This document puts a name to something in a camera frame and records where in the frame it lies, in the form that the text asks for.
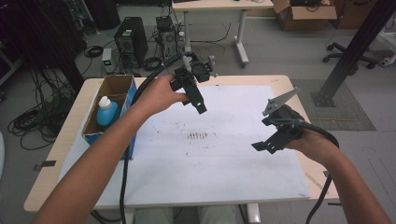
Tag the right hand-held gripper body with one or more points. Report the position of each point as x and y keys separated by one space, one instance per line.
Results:
x=285 y=116

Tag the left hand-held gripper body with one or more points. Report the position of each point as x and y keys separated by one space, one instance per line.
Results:
x=199 y=70

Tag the blue bottle with white cap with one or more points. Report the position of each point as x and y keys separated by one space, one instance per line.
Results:
x=107 y=113

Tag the blue cardboard box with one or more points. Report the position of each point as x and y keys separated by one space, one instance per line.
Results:
x=93 y=124

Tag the person's left hand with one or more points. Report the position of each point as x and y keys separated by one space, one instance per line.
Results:
x=157 y=96

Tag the person's right hand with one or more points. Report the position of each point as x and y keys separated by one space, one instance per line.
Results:
x=314 y=147

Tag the grey floor mat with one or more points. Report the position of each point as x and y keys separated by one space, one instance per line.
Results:
x=342 y=115

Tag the white-legged wooden desk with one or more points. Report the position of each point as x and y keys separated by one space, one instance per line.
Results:
x=218 y=4

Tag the white table mat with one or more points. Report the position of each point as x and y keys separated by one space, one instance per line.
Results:
x=202 y=174

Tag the black computer tower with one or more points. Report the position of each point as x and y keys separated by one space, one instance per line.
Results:
x=132 y=39

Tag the white table leg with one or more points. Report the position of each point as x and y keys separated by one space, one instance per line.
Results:
x=253 y=214

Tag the black office chair base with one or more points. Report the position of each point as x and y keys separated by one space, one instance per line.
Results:
x=348 y=54

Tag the small white power device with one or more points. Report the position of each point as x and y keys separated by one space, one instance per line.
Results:
x=106 y=60

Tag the black aluminium stand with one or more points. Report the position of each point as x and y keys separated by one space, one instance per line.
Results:
x=351 y=53

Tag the open brown cardboard box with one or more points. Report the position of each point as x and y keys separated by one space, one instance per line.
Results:
x=306 y=17

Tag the black tape strip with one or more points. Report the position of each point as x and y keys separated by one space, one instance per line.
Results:
x=46 y=164

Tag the open-frame small computer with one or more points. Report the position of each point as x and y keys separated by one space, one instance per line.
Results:
x=166 y=34

